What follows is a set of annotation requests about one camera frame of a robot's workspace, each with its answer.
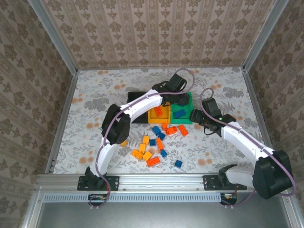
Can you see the long blue lego brick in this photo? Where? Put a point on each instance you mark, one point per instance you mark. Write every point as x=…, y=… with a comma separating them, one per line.
x=179, y=114

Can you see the green plastic bin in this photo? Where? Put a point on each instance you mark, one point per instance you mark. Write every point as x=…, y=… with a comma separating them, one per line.
x=181, y=120

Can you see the yellow plastic bin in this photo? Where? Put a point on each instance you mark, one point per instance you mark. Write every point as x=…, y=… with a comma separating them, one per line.
x=159, y=120

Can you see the small round orange lego brick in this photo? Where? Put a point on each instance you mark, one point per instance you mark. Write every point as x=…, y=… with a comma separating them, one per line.
x=164, y=125

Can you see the black plastic bin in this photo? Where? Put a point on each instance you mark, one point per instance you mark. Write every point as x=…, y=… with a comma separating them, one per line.
x=141, y=118

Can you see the yellow lego brick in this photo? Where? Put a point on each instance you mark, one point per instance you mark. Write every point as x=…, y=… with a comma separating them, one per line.
x=142, y=148
x=146, y=139
x=137, y=154
x=124, y=143
x=147, y=155

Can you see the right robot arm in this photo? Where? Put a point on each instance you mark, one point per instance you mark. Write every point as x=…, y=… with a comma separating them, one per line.
x=242, y=140

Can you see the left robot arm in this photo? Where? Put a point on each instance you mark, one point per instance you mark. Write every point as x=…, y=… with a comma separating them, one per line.
x=140, y=103

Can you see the floral table cover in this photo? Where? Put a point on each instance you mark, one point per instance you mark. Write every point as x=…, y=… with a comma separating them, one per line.
x=202, y=152

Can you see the grey metal panel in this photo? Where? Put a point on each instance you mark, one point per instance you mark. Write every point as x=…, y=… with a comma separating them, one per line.
x=166, y=216

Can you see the aluminium side rail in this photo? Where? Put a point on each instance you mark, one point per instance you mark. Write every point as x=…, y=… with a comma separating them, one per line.
x=63, y=118
x=256, y=107

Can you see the thin aluminium rail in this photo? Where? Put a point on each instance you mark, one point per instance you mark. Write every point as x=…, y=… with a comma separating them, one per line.
x=133, y=68

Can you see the wide aluminium base rail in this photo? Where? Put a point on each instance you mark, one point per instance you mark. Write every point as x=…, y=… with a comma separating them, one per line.
x=161, y=181

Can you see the aluminium upright post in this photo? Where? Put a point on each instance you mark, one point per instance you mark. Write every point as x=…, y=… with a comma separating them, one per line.
x=264, y=35
x=54, y=35

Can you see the aluminium lower frame bar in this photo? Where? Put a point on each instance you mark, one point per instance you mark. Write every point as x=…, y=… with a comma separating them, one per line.
x=288, y=211
x=33, y=211

